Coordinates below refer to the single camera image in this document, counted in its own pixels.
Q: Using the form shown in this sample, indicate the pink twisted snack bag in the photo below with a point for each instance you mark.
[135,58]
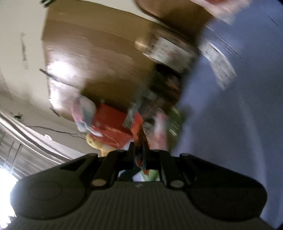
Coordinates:
[225,10]

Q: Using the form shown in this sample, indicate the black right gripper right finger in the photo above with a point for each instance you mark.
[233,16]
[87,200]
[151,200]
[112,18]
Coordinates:
[171,169]

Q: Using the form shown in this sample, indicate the pink blue plush toy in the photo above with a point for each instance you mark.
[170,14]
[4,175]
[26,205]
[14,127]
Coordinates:
[83,112]

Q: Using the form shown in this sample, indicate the yellow duck plush toy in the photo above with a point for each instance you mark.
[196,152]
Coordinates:
[97,144]

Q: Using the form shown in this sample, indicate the brown chair back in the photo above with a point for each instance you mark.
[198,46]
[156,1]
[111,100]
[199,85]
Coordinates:
[184,16]

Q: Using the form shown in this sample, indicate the blue patterned tablecloth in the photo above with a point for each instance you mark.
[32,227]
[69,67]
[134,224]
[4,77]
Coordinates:
[232,100]

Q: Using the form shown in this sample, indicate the green snack packet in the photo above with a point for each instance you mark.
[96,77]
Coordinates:
[174,123]

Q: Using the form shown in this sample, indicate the red gift bag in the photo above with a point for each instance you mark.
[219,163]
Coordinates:
[109,122]

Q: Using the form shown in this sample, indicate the black sheep print box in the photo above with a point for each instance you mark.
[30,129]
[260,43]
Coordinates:
[166,83]

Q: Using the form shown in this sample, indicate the brown cardboard backdrop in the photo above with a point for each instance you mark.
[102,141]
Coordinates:
[90,50]

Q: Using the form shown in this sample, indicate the pink snack box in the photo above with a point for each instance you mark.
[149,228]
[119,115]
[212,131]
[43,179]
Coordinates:
[159,136]

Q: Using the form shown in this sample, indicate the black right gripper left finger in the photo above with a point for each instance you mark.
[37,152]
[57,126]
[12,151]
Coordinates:
[112,164]

